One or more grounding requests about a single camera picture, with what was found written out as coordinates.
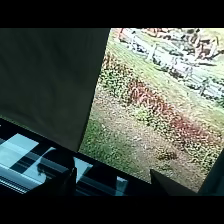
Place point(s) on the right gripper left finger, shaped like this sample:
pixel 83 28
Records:
pixel 69 185

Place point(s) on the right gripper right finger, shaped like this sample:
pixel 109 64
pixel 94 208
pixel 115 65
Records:
pixel 166 186

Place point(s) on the folded grey shirt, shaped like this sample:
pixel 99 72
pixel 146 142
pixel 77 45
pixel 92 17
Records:
pixel 46 83

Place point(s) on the silver frame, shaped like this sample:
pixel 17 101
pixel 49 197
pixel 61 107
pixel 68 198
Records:
pixel 23 156

